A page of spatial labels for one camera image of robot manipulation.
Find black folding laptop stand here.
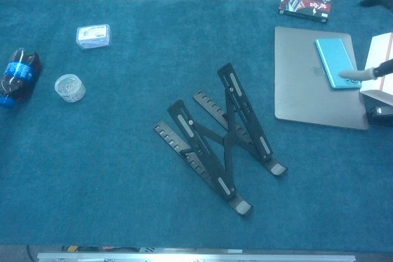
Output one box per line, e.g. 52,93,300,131
152,63,289,217

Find grey laptop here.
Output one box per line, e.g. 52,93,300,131
274,26,370,131

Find white cardboard box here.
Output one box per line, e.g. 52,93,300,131
359,31,393,106

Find red black small box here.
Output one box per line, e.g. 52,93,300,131
278,0,333,24

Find light blue smartphone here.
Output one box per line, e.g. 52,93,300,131
314,37,363,90

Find small black device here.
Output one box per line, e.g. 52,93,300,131
365,105,393,127

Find clear plastic card box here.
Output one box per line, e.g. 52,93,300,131
76,23,112,50

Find teal table cloth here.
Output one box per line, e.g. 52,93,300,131
0,0,393,250

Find clear round jar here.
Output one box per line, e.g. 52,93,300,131
54,73,87,104

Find cola bottle blue label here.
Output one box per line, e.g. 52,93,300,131
0,47,42,109

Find aluminium profile rail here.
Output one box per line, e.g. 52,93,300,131
36,252,357,262

